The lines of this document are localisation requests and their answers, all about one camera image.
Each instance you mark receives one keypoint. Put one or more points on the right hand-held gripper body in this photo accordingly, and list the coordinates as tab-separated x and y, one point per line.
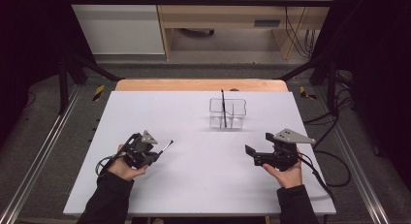
286	153

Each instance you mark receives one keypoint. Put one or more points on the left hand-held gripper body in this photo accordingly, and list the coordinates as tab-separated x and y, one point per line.
139	151

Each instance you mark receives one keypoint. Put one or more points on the silver ferrule makeup brush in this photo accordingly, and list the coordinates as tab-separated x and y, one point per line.
165	147

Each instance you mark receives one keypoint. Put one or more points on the clear acrylic organizer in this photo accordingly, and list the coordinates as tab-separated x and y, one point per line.
227	115

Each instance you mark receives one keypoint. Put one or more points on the black pen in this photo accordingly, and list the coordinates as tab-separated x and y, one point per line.
223	107

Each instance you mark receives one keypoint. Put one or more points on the person's left hand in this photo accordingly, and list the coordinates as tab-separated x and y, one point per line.
124	170

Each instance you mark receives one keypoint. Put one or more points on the person's right hand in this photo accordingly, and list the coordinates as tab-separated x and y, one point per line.
287	178

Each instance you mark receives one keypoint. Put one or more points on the white table mat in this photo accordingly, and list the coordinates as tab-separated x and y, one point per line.
200	185

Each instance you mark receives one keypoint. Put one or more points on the yellow black tape marker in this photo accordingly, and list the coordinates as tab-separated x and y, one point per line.
305	93
98	92

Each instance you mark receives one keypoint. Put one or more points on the wooden table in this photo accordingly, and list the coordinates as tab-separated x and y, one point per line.
194	85

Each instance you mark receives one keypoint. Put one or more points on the blue desk label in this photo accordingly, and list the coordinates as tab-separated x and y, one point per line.
267	23

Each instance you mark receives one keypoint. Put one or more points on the black curtain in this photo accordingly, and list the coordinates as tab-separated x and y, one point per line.
374	72
29	56

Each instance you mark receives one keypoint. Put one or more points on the white cabinet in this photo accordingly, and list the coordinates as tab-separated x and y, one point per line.
119	26

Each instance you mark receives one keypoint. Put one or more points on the light wooden desk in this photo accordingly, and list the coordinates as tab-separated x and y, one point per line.
226	14

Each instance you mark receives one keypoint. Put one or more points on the aluminium floor rail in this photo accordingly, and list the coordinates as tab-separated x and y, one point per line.
42	153
355	159

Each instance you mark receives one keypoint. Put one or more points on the black frame strut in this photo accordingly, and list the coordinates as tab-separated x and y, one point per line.
80	69
323	69

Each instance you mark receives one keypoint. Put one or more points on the black frame crossbar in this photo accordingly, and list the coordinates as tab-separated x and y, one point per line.
194	1

